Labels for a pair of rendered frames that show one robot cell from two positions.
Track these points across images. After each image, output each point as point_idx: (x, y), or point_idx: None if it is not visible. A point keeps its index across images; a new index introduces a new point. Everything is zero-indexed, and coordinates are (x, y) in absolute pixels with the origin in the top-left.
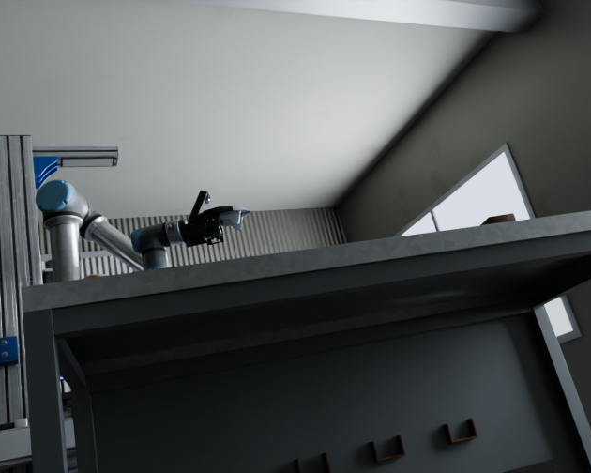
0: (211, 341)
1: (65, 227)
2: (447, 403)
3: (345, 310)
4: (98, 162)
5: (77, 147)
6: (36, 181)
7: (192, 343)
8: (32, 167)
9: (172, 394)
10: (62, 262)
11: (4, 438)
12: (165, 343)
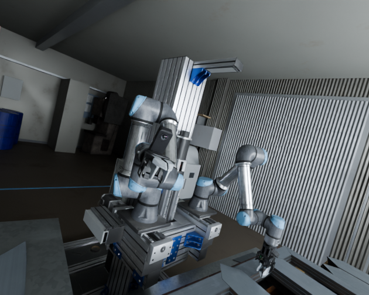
0: (66, 274)
1: (133, 126)
2: None
3: None
4: (226, 70)
5: (214, 60)
6: (194, 83)
7: (62, 264)
8: (180, 76)
9: None
10: (127, 147)
11: (89, 218)
12: (42, 253)
